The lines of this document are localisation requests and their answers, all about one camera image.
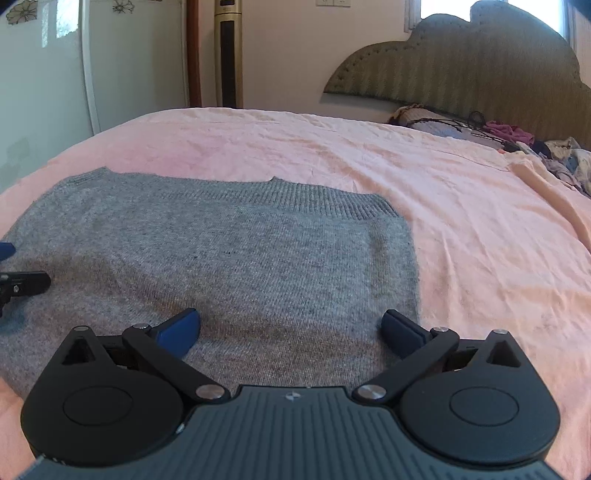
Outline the window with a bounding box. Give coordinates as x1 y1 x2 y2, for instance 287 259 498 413
405 0 573 40

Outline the pink bed sheet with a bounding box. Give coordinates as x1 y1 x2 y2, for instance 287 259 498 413
0 107 591 480

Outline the white wardrobe with flower stickers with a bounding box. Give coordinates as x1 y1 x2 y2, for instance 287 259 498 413
0 0 191 193

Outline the magenta garment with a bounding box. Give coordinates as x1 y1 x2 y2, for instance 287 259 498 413
482 120 535 145

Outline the brown wooden door frame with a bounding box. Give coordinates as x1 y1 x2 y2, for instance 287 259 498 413
185 0 203 108

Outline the gold tower heater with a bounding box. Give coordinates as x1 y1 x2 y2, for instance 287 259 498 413
213 0 245 110

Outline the olive upholstered headboard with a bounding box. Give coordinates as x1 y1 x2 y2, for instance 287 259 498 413
323 0 591 151

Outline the grey sweater with navy sleeves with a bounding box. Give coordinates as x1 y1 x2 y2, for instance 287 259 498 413
0 167 422 403

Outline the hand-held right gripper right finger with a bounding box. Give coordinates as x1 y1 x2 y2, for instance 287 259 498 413
353 309 533 408

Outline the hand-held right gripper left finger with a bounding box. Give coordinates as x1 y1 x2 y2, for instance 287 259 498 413
59 307 232 408

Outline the patterned pillow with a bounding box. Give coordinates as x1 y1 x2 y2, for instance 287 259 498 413
389 103 465 136

